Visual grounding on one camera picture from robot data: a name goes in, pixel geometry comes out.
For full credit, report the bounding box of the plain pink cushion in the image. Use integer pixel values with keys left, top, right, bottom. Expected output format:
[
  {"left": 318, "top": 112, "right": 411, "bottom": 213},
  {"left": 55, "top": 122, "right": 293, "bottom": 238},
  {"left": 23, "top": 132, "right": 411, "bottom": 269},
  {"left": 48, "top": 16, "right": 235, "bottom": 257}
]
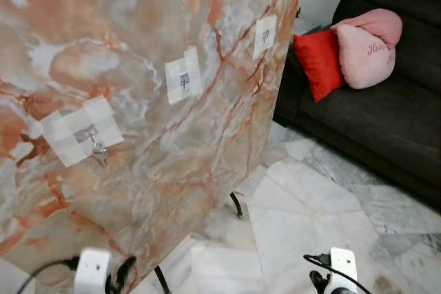
[{"left": 332, "top": 8, "right": 403, "bottom": 50}]

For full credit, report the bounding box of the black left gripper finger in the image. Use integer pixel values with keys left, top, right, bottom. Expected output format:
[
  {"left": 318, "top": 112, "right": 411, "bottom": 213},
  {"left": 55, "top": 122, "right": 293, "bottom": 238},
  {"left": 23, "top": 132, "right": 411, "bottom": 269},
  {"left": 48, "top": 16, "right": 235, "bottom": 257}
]
[{"left": 107, "top": 256, "right": 137, "bottom": 293}]

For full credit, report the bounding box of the dark brown sofa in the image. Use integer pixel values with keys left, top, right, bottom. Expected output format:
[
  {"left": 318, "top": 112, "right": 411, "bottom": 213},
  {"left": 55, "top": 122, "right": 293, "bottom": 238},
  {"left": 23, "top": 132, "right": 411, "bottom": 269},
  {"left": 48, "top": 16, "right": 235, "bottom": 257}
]
[{"left": 274, "top": 0, "right": 441, "bottom": 212}]

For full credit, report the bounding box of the pink cushion with Hello lettering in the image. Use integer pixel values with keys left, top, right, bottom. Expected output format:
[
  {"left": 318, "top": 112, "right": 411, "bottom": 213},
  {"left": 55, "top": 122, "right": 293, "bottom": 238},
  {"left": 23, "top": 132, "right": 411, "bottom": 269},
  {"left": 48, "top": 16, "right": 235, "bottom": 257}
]
[{"left": 336, "top": 23, "right": 396, "bottom": 90}]

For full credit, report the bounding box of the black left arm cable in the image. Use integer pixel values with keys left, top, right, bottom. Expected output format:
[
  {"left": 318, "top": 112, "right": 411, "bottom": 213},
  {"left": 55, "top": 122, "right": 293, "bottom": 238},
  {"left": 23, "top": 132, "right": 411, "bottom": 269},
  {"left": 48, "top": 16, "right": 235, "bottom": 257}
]
[{"left": 17, "top": 258, "right": 80, "bottom": 294}]

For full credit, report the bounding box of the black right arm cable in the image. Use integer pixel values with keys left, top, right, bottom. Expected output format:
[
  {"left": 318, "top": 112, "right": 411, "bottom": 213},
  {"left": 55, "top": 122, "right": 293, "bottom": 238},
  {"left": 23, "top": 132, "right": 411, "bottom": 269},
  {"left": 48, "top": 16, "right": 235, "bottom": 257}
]
[{"left": 303, "top": 254, "right": 373, "bottom": 294}]

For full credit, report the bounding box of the white tape patch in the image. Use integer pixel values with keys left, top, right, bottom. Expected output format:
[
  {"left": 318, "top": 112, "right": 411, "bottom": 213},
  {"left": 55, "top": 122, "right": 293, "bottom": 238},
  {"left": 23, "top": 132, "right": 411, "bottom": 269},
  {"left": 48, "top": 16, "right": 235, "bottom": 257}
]
[
  {"left": 252, "top": 15, "right": 278, "bottom": 61},
  {"left": 164, "top": 46, "right": 204, "bottom": 105},
  {"left": 39, "top": 96, "right": 125, "bottom": 167}
]

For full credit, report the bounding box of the red cushion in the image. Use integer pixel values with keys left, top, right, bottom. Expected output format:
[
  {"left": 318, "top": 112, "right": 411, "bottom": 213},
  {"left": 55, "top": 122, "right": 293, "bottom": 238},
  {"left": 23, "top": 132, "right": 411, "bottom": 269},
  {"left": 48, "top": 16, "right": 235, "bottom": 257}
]
[{"left": 293, "top": 28, "right": 347, "bottom": 103}]

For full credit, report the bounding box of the orange marble pattern panel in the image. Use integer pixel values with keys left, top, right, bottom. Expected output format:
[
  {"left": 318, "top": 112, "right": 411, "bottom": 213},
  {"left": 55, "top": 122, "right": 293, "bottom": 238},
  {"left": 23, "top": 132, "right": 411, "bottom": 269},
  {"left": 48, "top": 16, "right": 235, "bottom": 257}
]
[{"left": 0, "top": 0, "right": 304, "bottom": 294}]

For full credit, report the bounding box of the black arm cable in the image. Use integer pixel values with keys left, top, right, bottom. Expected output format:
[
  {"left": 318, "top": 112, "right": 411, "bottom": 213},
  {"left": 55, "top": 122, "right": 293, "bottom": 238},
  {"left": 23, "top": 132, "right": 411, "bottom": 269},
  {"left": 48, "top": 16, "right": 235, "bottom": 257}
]
[
  {"left": 17, "top": 258, "right": 80, "bottom": 294},
  {"left": 303, "top": 254, "right": 373, "bottom": 294}
]

